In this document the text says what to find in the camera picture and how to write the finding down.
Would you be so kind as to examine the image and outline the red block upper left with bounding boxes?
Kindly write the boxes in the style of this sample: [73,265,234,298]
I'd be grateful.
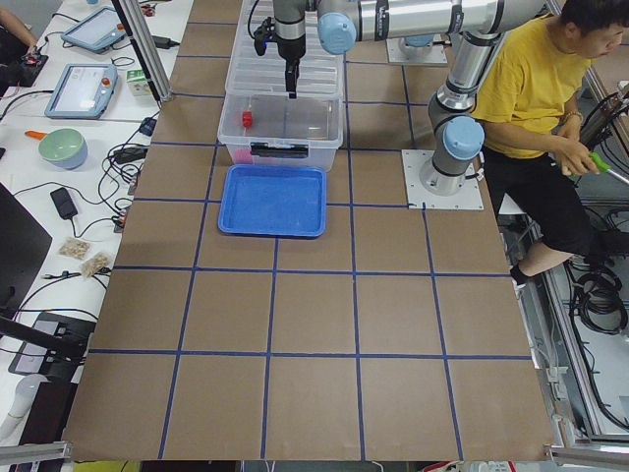
[241,110,254,129]

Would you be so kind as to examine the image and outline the green bowl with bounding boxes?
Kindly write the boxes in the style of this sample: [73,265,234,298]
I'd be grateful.
[38,128,87,170]

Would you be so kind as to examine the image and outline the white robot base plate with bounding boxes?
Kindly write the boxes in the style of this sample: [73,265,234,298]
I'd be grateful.
[401,149,485,211]

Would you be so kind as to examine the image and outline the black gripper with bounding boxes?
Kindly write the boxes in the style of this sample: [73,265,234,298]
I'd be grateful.
[273,0,306,99]

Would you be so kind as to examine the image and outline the aluminium frame post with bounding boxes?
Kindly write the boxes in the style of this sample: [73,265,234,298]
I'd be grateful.
[111,0,172,103]

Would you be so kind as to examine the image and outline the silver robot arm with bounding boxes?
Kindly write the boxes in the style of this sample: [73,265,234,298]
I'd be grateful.
[255,1,525,195]
[316,1,543,55]

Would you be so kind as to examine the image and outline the person in yellow shirt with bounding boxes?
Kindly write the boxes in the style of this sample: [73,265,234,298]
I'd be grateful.
[473,1,628,288]

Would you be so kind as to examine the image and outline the teach pendant tablet far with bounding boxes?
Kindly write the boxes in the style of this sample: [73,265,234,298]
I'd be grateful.
[61,6,126,53]

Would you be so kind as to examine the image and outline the black power adapter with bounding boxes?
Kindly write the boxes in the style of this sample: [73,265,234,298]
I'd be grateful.
[50,187,78,220]

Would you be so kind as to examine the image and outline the snack bag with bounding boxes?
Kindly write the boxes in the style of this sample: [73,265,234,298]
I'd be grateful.
[81,252,111,278]
[58,238,91,261]

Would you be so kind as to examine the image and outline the teach pendant tablet near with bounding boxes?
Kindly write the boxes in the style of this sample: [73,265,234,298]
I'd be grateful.
[44,64,118,120]

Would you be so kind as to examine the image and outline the clear plastic storage box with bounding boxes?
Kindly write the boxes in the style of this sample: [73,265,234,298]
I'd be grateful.
[217,94,343,171]

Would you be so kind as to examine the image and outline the blue plastic tray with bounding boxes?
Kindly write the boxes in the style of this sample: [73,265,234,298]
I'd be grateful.
[217,164,327,238]

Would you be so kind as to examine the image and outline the snack bag right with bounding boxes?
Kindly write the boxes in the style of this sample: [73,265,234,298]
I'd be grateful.
[81,252,111,278]

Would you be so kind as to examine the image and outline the snack bag left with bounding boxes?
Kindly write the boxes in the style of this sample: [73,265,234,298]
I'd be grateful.
[58,238,91,261]

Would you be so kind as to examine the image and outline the teach pendant tablet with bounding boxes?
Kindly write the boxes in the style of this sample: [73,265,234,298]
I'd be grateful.
[61,6,126,53]
[44,64,118,120]

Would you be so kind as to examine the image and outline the black monitor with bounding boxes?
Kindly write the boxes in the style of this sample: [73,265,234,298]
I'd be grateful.
[0,185,52,318]

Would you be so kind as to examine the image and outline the black cable coil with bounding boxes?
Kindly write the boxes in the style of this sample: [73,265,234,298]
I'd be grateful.
[568,267,629,335]

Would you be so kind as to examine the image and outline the green white carton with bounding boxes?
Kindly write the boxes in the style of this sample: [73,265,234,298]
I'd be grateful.
[126,69,152,96]

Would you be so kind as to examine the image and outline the green handled tool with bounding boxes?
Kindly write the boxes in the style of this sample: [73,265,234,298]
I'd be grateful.
[590,152,629,185]

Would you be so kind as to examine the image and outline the clear plastic box lid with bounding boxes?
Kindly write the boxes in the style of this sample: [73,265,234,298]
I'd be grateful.
[225,1,343,99]

